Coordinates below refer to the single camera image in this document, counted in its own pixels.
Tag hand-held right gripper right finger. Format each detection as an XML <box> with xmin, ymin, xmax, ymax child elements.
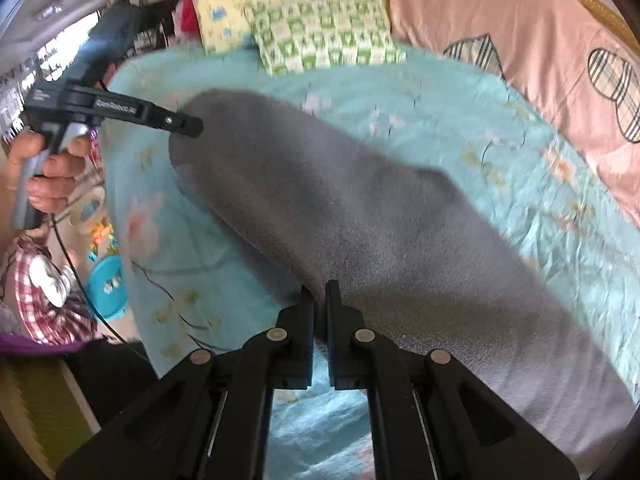
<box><xmin>326</xmin><ymin>280</ymin><xmax>581</xmax><ymax>480</ymax></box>

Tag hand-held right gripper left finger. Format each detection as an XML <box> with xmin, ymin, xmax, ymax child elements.
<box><xmin>56</xmin><ymin>284</ymin><xmax>317</xmax><ymax>480</ymax></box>

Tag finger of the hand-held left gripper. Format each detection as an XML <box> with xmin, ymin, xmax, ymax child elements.
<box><xmin>149</xmin><ymin>102</ymin><xmax>204</xmax><ymax>139</ymax></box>

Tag grey fleece pants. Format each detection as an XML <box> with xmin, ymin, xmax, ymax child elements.
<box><xmin>167</xmin><ymin>87</ymin><xmax>638</xmax><ymax>466</ymax></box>

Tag person's left hand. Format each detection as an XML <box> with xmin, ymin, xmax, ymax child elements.
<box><xmin>9</xmin><ymin>130</ymin><xmax>94</xmax><ymax>214</ymax></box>

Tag window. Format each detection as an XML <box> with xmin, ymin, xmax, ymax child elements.
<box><xmin>35</xmin><ymin>11</ymin><xmax>102</xmax><ymax>82</ymax></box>

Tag ceiling light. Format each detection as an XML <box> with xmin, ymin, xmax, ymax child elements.
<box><xmin>34</xmin><ymin>2</ymin><xmax>67</xmax><ymax>22</ymax></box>

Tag green checked pillow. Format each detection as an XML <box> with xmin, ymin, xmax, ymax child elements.
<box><xmin>245</xmin><ymin>0</ymin><xmax>407</xmax><ymax>76</ymax></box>

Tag blue plastic stool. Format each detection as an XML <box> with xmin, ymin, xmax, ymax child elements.
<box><xmin>82</xmin><ymin>255</ymin><xmax>129</xmax><ymax>322</ymax></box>

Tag red plaid cloth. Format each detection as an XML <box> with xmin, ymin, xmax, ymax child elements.
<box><xmin>11</xmin><ymin>236</ymin><xmax>99</xmax><ymax>346</ymax></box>

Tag purple garment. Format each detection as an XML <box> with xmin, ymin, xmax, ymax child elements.
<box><xmin>0</xmin><ymin>331</ymin><xmax>88</xmax><ymax>358</ymax></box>

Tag pink quilt with plaid hearts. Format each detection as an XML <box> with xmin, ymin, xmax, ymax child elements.
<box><xmin>372</xmin><ymin>0</ymin><xmax>640</xmax><ymax>228</ymax></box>

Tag black cable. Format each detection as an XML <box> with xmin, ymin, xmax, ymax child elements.
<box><xmin>47</xmin><ymin>212</ymin><xmax>151</xmax><ymax>363</ymax></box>

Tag gold bed headboard frame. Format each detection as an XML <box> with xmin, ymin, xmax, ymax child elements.
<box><xmin>515</xmin><ymin>0</ymin><xmax>638</xmax><ymax>48</ymax></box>

